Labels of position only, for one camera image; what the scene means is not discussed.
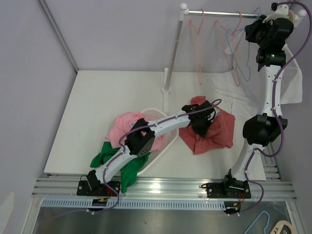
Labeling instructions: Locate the light blue wire hanger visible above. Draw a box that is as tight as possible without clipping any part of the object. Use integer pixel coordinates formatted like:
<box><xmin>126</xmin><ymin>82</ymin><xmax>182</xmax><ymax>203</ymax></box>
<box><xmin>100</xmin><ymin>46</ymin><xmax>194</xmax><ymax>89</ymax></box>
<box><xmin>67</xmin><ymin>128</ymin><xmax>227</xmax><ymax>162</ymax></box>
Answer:
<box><xmin>225</xmin><ymin>7</ymin><xmax>263</xmax><ymax>82</ymax></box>

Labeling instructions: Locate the coral red shirt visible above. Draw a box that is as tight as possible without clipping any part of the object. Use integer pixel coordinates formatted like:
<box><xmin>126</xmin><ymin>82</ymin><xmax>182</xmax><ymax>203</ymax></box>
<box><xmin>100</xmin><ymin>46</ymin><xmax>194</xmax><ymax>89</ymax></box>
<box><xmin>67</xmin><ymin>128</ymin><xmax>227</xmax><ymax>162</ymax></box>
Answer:
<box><xmin>179</xmin><ymin>108</ymin><xmax>235</xmax><ymax>155</ymax></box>

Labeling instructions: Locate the pink wire hanger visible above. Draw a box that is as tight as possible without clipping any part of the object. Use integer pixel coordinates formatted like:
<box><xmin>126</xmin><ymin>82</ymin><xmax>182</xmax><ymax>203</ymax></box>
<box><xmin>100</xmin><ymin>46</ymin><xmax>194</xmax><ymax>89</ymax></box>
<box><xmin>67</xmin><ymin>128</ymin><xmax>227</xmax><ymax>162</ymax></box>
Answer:
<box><xmin>189</xmin><ymin>9</ymin><xmax>204</xmax><ymax>85</ymax></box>
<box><xmin>214</xmin><ymin>11</ymin><xmax>243</xmax><ymax>87</ymax></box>

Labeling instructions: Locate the white t shirt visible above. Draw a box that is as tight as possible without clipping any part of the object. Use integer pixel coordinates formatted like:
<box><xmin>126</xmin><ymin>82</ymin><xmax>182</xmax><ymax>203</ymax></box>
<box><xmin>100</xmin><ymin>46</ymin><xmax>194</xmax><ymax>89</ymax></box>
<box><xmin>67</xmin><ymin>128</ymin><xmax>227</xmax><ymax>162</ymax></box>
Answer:
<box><xmin>208</xmin><ymin>43</ymin><xmax>303</xmax><ymax>119</ymax></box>

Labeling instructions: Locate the light pink shirt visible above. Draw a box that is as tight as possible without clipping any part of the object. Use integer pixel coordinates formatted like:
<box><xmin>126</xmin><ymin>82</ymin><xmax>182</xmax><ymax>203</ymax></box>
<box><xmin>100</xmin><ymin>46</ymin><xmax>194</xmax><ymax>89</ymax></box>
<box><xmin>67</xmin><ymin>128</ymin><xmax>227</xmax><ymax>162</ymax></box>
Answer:
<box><xmin>103</xmin><ymin>112</ymin><xmax>153</xmax><ymax>152</ymax></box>

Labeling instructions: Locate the green t shirt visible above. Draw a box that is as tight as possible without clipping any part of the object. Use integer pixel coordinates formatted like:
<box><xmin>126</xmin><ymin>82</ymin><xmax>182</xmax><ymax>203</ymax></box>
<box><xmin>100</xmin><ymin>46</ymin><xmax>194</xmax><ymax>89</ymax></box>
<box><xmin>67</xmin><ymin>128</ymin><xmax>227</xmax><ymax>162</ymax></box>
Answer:
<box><xmin>90</xmin><ymin>141</ymin><xmax>151</xmax><ymax>194</ymax></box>

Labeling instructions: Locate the beige wooden hanger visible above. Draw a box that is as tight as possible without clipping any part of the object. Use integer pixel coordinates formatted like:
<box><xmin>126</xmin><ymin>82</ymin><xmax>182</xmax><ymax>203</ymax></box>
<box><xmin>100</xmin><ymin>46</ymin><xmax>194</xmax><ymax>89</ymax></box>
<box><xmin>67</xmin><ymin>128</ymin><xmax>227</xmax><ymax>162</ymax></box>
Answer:
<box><xmin>288</xmin><ymin>10</ymin><xmax>299</xmax><ymax>27</ymax></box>

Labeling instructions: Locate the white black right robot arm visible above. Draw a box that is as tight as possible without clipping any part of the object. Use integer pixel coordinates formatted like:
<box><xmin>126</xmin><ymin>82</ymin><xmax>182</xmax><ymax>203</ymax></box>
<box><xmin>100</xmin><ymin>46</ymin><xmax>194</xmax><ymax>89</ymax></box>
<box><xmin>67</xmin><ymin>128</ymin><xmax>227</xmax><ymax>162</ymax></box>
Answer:
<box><xmin>221</xmin><ymin>16</ymin><xmax>294</xmax><ymax>197</ymax></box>

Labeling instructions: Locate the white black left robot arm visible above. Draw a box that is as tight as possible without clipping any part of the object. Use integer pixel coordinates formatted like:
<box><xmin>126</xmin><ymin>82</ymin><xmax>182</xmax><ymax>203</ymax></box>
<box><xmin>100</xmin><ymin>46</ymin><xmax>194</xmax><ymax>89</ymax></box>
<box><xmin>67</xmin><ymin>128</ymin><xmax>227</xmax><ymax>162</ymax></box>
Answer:
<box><xmin>85</xmin><ymin>101</ymin><xmax>218</xmax><ymax>195</ymax></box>

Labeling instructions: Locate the blue hanger on floor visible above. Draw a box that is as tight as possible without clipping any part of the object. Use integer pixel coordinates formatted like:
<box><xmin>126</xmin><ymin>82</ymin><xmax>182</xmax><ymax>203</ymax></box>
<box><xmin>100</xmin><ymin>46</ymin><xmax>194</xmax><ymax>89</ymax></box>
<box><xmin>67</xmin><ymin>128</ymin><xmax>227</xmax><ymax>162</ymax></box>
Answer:
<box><xmin>243</xmin><ymin>211</ymin><xmax>271</xmax><ymax>234</ymax></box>

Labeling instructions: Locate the wooden hanger on floor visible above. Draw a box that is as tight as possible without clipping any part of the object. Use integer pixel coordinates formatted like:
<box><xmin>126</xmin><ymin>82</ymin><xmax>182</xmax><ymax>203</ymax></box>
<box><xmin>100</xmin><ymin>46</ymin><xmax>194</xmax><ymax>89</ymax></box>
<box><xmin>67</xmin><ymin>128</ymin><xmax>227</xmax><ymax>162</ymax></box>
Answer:
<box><xmin>270</xmin><ymin>220</ymin><xmax>297</xmax><ymax>234</ymax></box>

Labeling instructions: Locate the white perforated plastic basket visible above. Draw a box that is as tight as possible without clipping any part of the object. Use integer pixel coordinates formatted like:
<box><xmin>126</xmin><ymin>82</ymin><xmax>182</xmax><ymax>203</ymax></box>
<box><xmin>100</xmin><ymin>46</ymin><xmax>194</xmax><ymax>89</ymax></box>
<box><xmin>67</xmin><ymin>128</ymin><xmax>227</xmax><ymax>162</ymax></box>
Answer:
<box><xmin>117</xmin><ymin>108</ymin><xmax>179</xmax><ymax>176</ymax></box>

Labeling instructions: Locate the silver clothes rack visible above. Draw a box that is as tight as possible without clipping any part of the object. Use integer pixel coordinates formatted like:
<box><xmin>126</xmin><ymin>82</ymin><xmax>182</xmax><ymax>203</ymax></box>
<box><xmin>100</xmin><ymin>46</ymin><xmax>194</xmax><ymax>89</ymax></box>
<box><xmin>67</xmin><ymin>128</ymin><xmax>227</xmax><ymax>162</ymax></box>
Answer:
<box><xmin>161</xmin><ymin>1</ymin><xmax>312</xmax><ymax>114</ymax></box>

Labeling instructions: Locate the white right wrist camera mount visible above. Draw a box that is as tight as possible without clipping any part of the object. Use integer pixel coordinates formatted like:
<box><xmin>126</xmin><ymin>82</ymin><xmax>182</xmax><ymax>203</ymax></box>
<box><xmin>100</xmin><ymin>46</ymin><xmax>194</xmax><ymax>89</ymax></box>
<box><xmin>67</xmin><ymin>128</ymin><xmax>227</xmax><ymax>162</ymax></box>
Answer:
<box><xmin>262</xmin><ymin>2</ymin><xmax>289</xmax><ymax>23</ymax></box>

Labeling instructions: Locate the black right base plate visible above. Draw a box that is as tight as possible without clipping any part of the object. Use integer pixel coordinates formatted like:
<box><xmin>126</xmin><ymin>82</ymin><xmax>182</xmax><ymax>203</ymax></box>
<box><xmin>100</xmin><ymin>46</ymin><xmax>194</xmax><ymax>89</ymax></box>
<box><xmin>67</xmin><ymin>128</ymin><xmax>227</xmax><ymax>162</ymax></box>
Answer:
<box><xmin>201</xmin><ymin>181</ymin><xmax>251</xmax><ymax>199</ymax></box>

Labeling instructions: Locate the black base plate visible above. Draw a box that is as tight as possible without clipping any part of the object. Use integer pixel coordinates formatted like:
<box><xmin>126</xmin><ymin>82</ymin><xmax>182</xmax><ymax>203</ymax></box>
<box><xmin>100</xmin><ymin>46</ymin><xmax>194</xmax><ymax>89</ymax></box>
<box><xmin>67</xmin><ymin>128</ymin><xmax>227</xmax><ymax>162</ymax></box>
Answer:
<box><xmin>76</xmin><ymin>175</ymin><xmax>117</xmax><ymax>197</ymax></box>
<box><xmin>201</xmin><ymin>181</ymin><xmax>251</xmax><ymax>199</ymax></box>

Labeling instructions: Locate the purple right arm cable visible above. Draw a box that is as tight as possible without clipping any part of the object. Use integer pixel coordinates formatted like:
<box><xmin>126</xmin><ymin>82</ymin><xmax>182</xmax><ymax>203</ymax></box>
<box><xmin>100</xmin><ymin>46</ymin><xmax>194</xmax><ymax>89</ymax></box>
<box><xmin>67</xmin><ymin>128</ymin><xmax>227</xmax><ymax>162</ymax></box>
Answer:
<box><xmin>237</xmin><ymin>0</ymin><xmax>312</xmax><ymax>216</ymax></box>

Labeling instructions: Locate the aluminium mounting rail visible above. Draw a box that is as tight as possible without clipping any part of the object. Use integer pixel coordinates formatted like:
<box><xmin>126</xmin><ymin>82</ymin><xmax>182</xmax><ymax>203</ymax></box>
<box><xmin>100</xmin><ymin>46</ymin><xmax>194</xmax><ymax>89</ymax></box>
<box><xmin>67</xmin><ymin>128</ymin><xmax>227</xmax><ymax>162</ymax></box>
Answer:
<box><xmin>31</xmin><ymin>175</ymin><xmax>297</xmax><ymax>201</ymax></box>

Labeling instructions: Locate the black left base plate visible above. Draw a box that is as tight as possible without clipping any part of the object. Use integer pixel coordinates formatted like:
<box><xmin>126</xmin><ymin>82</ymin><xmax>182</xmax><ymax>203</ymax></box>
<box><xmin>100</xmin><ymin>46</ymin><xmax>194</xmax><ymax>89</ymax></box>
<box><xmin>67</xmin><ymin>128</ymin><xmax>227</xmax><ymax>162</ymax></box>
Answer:
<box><xmin>76</xmin><ymin>175</ymin><xmax>117</xmax><ymax>197</ymax></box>

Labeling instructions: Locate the white slotted cable duct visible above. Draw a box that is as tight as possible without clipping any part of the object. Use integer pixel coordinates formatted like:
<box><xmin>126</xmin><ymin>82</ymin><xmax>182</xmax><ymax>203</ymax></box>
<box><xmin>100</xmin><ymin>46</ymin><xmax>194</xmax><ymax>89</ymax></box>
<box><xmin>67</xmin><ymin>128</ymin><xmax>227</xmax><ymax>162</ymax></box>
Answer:
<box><xmin>41</xmin><ymin>198</ymin><xmax>226</xmax><ymax>211</ymax></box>

